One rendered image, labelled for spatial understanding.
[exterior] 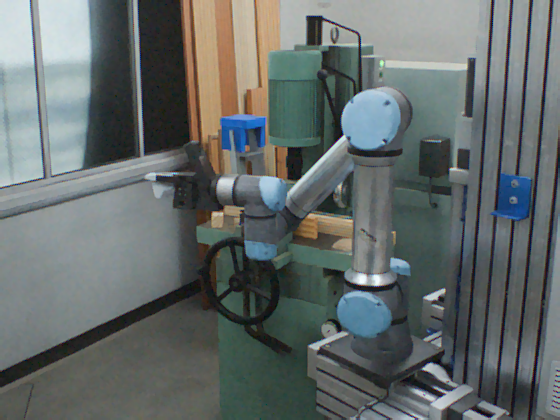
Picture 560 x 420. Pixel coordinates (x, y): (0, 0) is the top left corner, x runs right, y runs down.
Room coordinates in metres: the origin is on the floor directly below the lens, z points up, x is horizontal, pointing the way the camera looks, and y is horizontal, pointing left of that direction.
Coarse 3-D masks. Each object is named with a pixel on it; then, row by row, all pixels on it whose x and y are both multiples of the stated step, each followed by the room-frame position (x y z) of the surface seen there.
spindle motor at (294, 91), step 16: (272, 64) 2.28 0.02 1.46; (288, 64) 2.25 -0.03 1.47; (304, 64) 2.25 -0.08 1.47; (320, 64) 2.31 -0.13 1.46; (272, 80) 2.29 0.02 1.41; (288, 80) 2.25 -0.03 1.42; (304, 80) 2.25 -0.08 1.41; (320, 80) 2.32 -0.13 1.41; (272, 96) 2.28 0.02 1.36; (288, 96) 2.25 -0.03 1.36; (304, 96) 2.26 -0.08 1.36; (320, 96) 2.31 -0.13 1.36; (272, 112) 2.29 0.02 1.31; (288, 112) 2.25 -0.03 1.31; (304, 112) 2.26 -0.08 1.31; (272, 128) 2.29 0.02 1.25; (288, 128) 2.25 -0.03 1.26; (304, 128) 2.26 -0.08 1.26; (272, 144) 2.28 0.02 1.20; (288, 144) 2.25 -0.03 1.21; (304, 144) 2.25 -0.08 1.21
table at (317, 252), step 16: (208, 224) 2.37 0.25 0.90; (224, 224) 2.37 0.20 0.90; (208, 240) 2.32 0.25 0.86; (304, 240) 2.18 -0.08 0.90; (320, 240) 2.18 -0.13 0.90; (336, 240) 2.18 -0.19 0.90; (240, 256) 2.13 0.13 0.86; (288, 256) 2.13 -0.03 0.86; (304, 256) 2.12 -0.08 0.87; (320, 256) 2.09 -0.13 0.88; (336, 256) 2.06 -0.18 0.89
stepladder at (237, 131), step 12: (228, 120) 3.22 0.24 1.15; (240, 120) 3.18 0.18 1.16; (252, 120) 3.20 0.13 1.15; (264, 120) 3.27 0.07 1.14; (228, 132) 3.21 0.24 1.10; (240, 132) 3.17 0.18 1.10; (252, 132) 3.30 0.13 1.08; (264, 132) 3.31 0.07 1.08; (228, 144) 3.21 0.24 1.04; (240, 144) 3.17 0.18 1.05; (252, 144) 3.30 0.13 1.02; (264, 144) 3.31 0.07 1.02; (240, 156) 3.19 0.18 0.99; (252, 156) 3.22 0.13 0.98; (264, 156) 3.29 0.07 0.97; (240, 168) 3.18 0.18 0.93; (252, 168) 3.32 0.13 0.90; (264, 168) 3.33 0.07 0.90
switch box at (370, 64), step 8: (368, 56) 2.51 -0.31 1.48; (376, 56) 2.51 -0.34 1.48; (384, 56) 2.55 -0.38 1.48; (368, 64) 2.49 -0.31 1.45; (376, 64) 2.49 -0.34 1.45; (384, 64) 2.55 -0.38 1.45; (368, 72) 2.49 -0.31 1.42; (376, 72) 2.49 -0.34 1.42; (384, 72) 2.55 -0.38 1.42; (368, 80) 2.49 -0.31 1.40; (376, 80) 2.49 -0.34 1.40; (384, 80) 2.55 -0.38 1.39; (368, 88) 2.49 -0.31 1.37
